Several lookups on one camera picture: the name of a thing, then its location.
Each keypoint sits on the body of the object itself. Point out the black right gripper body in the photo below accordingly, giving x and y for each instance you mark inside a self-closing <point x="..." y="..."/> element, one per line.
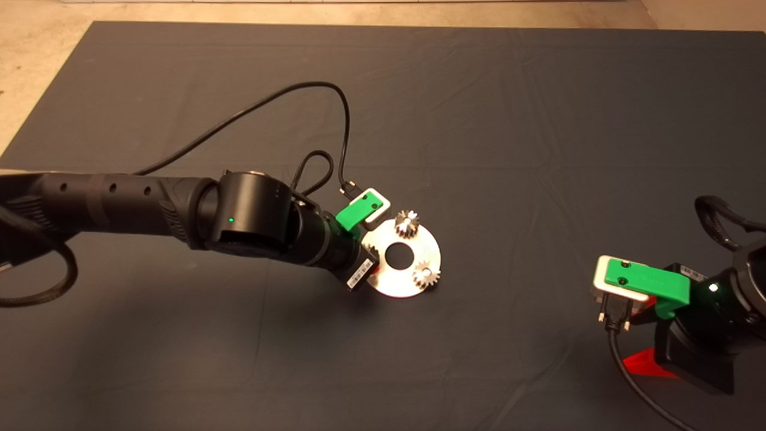
<point x="694" y="350"/>

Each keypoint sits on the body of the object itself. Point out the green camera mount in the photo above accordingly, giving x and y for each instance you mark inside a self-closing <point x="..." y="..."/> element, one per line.
<point x="652" y="280"/>
<point x="356" y="211"/>

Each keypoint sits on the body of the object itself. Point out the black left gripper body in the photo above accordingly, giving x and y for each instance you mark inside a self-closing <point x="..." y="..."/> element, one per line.
<point x="353" y="263"/>

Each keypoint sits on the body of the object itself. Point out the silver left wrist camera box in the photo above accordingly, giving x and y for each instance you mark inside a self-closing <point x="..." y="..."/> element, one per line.
<point x="380" y="216"/>

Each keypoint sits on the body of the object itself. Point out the dark steel planetary gear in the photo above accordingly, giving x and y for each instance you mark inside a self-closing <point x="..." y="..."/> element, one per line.
<point x="407" y="224"/>
<point x="426" y="276"/>

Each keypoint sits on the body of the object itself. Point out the green left camera mount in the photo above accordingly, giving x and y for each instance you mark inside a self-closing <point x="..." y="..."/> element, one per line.
<point x="356" y="211"/>

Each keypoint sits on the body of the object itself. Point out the green right camera mount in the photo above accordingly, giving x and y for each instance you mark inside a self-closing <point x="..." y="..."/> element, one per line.
<point x="652" y="280"/>

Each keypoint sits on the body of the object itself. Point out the round metal carrier plate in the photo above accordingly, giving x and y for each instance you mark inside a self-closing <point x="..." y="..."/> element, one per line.
<point x="395" y="284"/>

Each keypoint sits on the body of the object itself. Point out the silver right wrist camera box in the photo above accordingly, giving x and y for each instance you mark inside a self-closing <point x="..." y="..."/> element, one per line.
<point x="600" y="281"/>

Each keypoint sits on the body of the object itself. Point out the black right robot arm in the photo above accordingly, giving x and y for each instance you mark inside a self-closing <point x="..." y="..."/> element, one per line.
<point x="754" y="287"/>

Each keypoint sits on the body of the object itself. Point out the dark grey table cloth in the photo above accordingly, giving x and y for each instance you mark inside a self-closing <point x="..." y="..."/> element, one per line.
<point x="479" y="90"/>

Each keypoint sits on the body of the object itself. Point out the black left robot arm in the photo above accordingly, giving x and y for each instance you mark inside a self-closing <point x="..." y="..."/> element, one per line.
<point x="119" y="200"/>

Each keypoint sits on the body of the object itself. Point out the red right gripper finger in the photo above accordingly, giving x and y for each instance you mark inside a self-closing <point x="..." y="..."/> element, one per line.
<point x="646" y="310"/>
<point x="645" y="366"/>

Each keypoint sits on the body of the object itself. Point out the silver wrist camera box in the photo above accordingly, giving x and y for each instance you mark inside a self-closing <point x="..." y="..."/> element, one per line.
<point x="600" y="281"/>
<point x="380" y="216"/>

